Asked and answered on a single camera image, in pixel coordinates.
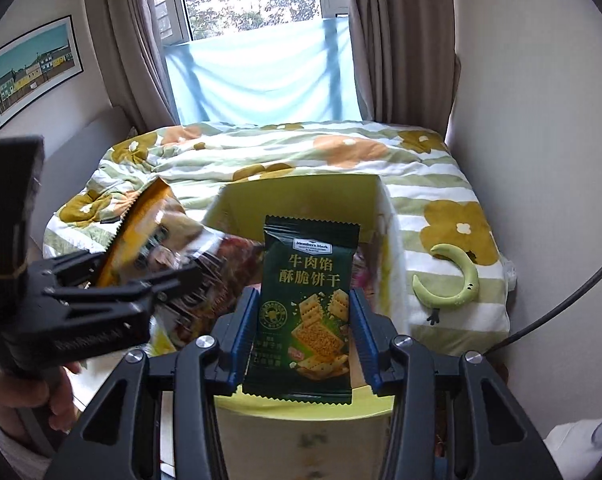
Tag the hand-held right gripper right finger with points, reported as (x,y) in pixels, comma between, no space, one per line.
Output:
(367,337)

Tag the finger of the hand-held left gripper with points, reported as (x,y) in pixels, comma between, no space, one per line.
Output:
(73,265)
(131,287)

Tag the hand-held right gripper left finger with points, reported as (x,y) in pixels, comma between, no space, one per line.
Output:
(243,332)

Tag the pile of snack bags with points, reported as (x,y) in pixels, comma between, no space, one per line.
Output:
(231,270)

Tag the orange snack bag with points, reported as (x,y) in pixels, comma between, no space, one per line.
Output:
(141,220)

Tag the dark green cracker packet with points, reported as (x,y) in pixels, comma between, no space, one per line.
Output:
(301,280)

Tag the yellow-green storage box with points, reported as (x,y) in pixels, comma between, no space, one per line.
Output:
(301,200)

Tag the person's left forearm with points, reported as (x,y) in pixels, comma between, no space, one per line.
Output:
(3,447)

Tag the person's left hand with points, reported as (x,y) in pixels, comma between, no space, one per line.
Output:
(58,395)

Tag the grey headboard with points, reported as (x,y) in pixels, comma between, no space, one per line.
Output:
(81,160)

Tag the green banana-shaped toy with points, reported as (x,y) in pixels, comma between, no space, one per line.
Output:
(468,270)

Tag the floral striped blanket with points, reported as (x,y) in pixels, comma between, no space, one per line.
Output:
(291,150)

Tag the brown curtain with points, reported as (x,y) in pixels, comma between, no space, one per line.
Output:
(401,35)
(126,35)

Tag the person's white clothing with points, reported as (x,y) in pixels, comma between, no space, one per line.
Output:
(581,445)

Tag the light blue cloth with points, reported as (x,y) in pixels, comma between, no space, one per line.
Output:
(261,75)

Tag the framed wall picture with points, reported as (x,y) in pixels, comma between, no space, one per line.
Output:
(31,70)

